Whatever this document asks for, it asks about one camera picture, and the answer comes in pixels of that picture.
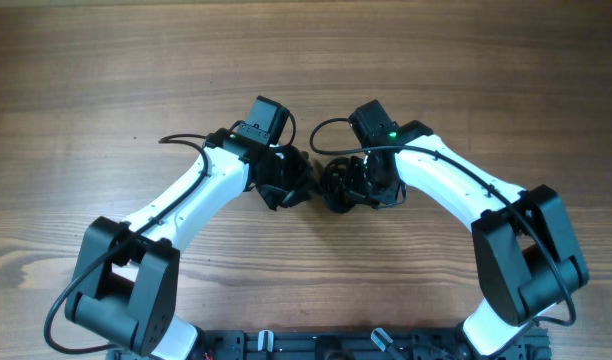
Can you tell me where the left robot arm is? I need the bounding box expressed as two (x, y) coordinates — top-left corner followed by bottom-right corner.
(44, 96), (312, 359)

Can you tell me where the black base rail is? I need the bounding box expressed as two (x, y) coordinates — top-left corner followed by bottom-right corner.
(105, 327), (552, 360)

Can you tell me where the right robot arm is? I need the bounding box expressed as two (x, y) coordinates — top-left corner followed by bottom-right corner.
(348, 100), (589, 359)

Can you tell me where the black USB cable blue plug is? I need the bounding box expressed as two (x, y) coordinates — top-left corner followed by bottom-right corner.
(285, 149), (377, 215)

